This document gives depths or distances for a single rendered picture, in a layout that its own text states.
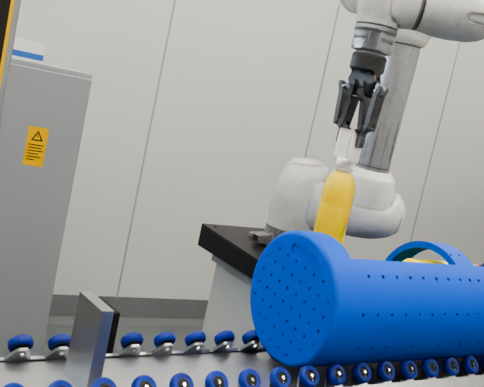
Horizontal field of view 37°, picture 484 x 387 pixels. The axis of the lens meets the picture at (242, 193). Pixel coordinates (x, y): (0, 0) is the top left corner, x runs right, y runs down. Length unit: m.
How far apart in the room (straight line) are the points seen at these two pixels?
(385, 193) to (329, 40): 2.81
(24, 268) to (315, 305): 1.61
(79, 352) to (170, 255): 3.22
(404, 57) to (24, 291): 1.65
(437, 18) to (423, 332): 0.67
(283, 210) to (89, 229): 2.29
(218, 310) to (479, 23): 1.17
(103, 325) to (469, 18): 0.95
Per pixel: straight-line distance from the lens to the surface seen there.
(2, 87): 1.46
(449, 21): 1.58
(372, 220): 2.13
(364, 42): 1.55
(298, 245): 1.51
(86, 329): 1.29
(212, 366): 1.52
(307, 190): 2.10
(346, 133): 1.60
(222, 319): 2.22
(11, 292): 2.87
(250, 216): 4.71
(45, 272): 2.88
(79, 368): 1.32
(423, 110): 5.46
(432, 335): 1.66
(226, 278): 2.21
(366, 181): 2.11
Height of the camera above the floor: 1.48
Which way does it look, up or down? 7 degrees down
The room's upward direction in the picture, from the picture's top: 12 degrees clockwise
